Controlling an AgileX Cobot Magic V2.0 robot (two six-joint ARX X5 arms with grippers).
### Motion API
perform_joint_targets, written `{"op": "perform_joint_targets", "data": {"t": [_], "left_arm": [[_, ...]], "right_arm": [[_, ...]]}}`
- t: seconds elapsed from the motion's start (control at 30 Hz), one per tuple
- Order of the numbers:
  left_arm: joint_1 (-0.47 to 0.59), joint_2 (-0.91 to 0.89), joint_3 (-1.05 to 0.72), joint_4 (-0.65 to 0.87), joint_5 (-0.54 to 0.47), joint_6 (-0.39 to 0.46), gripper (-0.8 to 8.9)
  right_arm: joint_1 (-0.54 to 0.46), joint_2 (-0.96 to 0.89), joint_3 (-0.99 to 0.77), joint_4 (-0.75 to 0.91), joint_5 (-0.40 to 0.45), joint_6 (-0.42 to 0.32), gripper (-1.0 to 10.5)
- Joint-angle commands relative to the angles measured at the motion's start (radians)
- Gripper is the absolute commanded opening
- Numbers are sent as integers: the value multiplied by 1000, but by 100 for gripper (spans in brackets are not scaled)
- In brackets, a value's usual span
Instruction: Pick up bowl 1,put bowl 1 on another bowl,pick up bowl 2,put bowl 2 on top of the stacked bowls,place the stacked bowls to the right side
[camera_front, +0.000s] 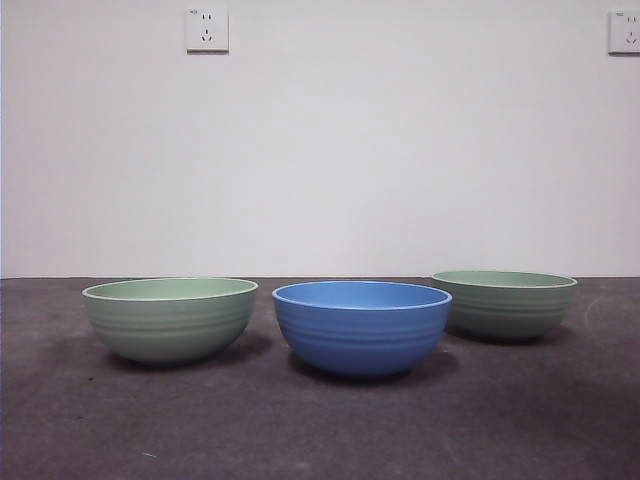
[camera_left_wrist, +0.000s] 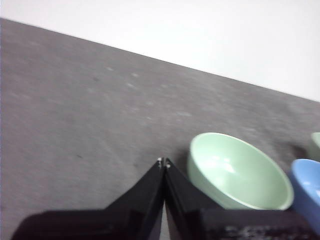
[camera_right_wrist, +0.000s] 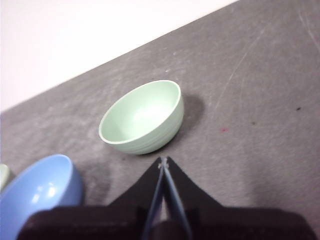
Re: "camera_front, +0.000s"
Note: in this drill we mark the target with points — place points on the green ribbed bowl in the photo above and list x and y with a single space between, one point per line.
515 312
170 330

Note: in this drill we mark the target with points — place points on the white wall socket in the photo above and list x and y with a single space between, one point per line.
625 32
208 30

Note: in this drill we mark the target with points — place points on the blue ribbed bowl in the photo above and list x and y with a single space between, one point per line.
362 335

